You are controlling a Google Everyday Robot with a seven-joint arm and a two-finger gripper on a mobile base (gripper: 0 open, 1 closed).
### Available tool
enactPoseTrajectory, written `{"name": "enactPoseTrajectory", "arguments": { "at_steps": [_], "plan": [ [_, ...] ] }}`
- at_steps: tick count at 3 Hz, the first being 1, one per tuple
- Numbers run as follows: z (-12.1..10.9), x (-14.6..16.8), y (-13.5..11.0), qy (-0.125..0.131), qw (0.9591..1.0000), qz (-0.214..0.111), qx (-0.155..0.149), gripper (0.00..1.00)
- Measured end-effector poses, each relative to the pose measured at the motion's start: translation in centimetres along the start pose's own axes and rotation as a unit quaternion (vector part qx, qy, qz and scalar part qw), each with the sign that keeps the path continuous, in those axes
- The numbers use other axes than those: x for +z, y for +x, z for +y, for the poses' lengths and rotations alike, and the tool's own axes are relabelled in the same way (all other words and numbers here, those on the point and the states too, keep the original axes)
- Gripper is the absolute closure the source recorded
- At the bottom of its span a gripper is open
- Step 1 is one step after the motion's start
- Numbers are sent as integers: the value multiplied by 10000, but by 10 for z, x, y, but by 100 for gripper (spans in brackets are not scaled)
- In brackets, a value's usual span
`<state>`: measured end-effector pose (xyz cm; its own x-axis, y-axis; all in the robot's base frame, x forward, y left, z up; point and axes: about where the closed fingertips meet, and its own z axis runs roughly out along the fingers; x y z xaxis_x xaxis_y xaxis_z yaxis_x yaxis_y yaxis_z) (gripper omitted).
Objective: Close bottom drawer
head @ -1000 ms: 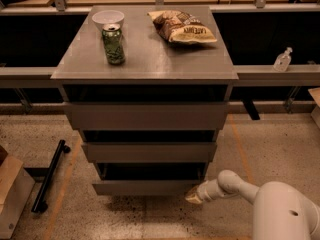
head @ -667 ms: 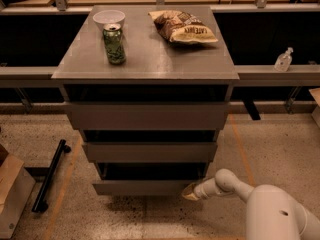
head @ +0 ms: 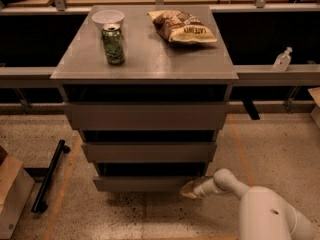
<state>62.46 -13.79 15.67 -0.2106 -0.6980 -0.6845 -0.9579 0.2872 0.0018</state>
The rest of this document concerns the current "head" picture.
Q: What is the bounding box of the grey bottom drawer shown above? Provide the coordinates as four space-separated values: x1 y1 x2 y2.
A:
93 162 207 192

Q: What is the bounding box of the grey drawer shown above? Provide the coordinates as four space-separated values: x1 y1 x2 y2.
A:
93 162 207 192
82 142 216 163
64 102 227 130

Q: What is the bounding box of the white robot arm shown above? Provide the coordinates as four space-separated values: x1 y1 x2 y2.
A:
180 168 316 240

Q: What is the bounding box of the grey middle drawer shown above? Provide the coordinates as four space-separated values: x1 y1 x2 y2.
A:
82 142 216 163

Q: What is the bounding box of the grey drawer cabinet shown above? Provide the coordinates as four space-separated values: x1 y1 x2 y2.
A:
50 5 240 178

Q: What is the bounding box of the grey top drawer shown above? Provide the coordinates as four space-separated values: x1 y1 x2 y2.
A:
64 102 227 130

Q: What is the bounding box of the black metal bar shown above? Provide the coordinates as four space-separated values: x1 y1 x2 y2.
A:
31 140 70 213

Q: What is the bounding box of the clear sanitizer bottle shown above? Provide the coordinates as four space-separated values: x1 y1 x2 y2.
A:
273 47 293 72

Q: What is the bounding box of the brown chip bag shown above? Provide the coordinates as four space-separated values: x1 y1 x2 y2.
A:
148 10 217 44

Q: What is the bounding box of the cardboard box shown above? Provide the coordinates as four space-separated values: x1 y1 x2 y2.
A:
0 147 35 240

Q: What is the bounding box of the green soda can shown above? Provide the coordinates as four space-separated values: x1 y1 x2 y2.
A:
102 23 125 65

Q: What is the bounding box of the white bowl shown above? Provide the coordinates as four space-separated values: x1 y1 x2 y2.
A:
91 10 125 31

